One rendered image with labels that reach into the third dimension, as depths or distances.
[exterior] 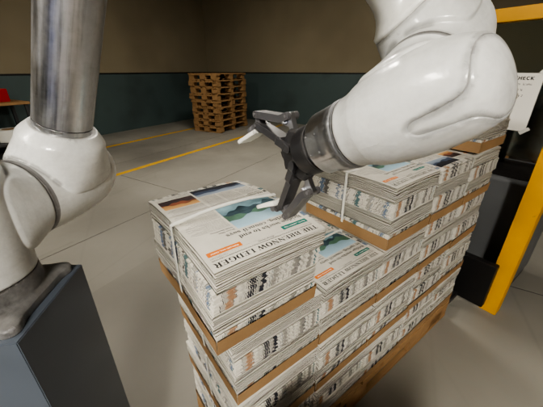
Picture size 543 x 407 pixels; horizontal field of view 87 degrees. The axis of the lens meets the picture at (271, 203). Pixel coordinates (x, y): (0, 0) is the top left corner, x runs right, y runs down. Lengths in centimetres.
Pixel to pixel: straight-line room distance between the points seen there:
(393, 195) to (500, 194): 130
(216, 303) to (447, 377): 147
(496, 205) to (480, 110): 193
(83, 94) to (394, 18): 52
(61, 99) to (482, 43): 60
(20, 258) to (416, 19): 67
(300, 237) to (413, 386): 127
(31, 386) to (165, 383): 108
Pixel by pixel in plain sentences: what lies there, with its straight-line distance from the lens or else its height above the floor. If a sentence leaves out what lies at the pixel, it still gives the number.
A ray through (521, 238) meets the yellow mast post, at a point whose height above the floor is 54.
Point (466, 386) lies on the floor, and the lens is 188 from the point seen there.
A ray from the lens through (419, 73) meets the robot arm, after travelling 30.
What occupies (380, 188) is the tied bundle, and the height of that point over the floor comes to 104.
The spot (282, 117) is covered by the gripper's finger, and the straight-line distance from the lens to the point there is 47.
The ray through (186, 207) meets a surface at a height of 107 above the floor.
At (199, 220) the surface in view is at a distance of 68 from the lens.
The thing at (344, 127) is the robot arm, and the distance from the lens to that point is 34.
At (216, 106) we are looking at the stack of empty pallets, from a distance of 706.
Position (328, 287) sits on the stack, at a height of 83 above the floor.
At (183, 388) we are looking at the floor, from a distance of 168.
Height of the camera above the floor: 138
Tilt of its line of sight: 25 degrees down
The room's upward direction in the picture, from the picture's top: straight up
